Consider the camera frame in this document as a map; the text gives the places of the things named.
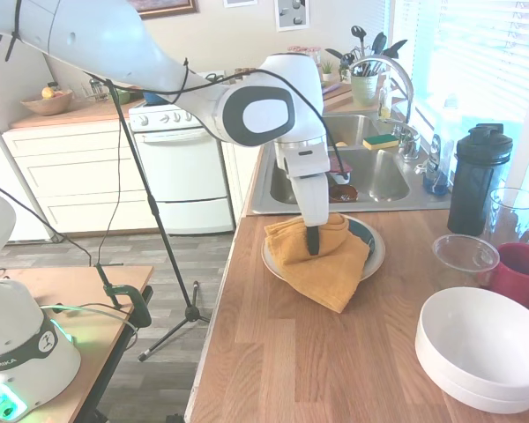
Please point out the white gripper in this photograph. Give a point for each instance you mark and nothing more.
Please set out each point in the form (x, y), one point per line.
(313, 198)

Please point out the orange yellow towel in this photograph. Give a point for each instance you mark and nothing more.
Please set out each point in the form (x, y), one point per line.
(326, 273)

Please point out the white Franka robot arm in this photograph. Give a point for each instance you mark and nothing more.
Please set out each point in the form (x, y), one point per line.
(92, 35)

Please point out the dark blue plate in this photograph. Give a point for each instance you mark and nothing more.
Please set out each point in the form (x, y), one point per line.
(361, 233)

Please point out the large beige plate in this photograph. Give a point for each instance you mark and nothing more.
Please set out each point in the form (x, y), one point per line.
(377, 253)

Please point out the brown bowl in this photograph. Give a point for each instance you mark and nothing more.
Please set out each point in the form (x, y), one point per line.
(346, 194)

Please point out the stainless double sink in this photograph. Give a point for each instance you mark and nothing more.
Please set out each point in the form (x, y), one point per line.
(388, 185)

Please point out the yellow green sponge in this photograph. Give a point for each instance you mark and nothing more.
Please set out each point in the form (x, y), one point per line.
(380, 142)

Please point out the blue dish soap bottle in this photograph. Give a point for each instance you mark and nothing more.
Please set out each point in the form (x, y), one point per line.
(436, 180)

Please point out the black tripod stand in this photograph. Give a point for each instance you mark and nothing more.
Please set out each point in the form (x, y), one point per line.
(189, 313)

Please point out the wooden cutting board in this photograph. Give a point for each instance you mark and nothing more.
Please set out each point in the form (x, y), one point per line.
(339, 97)

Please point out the white stove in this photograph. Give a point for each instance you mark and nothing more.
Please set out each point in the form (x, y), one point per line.
(181, 176)

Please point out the clear plastic cup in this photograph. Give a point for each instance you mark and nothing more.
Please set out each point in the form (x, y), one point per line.
(463, 264)

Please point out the clear yellow soap bottle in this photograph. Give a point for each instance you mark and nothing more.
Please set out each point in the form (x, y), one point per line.
(384, 106)

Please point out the purple knife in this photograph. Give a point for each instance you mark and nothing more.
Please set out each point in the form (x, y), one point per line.
(330, 88)

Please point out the speckled utensil crock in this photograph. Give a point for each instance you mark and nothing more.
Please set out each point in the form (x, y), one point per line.
(363, 92)

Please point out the small potted plant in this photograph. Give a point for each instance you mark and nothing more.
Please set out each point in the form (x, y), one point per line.
(328, 70)

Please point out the chrome gooseneck faucet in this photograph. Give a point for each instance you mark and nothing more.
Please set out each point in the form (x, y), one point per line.
(409, 97)

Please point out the black shaker bottle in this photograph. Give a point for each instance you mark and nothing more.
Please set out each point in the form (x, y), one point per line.
(476, 176)

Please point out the dark leafy plant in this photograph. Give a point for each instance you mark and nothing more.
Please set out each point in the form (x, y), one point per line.
(344, 64)

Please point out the green table clamp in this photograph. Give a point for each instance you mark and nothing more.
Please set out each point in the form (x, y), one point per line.
(136, 304)

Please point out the red-lidded glass jar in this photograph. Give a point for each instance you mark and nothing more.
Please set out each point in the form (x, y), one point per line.
(293, 48)
(316, 55)
(304, 48)

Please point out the black flat turner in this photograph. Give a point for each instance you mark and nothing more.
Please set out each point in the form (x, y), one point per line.
(333, 53)

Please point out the white ceramic bowl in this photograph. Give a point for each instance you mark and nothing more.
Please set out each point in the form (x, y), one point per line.
(480, 335)
(467, 396)

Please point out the clear glass pitcher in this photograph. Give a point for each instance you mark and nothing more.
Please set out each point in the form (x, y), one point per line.
(511, 216)

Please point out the red mug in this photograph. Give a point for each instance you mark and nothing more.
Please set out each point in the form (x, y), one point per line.
(520, 277)

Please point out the black solid spoon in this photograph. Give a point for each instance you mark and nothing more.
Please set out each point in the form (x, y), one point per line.
(380, 42)

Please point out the black angled spatula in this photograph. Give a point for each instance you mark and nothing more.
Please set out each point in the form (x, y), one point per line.
(397, 46)

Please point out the black slotted spoon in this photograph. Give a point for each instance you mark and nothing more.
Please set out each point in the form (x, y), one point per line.
(358, 33)

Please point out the grey paper poster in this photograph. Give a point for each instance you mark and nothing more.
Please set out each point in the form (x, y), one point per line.
(292, 15)

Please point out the white window blind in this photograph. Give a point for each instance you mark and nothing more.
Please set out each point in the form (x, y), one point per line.
(467, 66)

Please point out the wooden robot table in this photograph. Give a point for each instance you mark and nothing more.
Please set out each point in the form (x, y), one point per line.
(70, 286)

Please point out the white paper poster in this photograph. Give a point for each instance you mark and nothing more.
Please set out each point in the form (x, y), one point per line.
(240, 3)

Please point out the white kitchen cabinets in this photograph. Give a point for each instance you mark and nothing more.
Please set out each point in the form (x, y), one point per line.
(70, 176)

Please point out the glass french press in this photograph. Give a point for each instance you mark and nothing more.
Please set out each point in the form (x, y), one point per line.
(99, 93)

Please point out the wooden framed picture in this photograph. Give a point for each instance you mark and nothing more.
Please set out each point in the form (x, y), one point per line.
(172, 6)

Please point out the wooden fruit bowl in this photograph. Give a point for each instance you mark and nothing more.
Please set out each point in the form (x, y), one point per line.
(46, 106)

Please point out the yellow fruit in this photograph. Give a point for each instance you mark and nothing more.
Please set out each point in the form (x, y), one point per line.
(48, 92)

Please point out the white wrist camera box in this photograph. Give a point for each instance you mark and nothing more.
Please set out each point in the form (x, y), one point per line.
(306, 163)

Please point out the red camera mount plate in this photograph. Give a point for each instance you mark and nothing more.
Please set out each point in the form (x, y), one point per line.
(337, 165)

